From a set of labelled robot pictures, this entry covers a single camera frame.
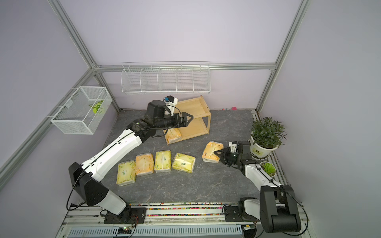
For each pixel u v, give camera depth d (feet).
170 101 2.14
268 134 2.63
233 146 2.72
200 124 3.56
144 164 2.84
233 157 2.47
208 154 2.76
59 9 2.29
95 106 2.66
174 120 2.13
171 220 2.39
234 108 4.08
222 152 2.56
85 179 1.33
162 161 2.89
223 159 2.55
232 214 2.42
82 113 2.71
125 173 2.78
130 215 2.32
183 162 2.91
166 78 3.31
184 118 2.12
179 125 2.11
